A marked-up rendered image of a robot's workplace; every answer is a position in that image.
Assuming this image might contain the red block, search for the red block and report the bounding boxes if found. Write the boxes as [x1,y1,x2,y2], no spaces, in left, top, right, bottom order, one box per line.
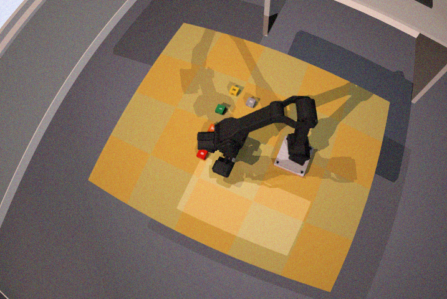
[196,149,208,160]

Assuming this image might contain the green block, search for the green block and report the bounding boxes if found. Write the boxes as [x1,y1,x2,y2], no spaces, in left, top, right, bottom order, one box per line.
[215,104,226,115]

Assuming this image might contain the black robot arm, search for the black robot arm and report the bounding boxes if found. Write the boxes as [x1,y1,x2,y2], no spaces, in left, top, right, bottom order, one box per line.
[197,95,318,166]

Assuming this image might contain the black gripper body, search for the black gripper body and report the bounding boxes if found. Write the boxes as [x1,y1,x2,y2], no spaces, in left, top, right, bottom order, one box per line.
[212,143,241,178]

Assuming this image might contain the yellow block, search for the yellow block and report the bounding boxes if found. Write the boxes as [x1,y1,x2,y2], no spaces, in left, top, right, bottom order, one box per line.
[229,86,239,96]

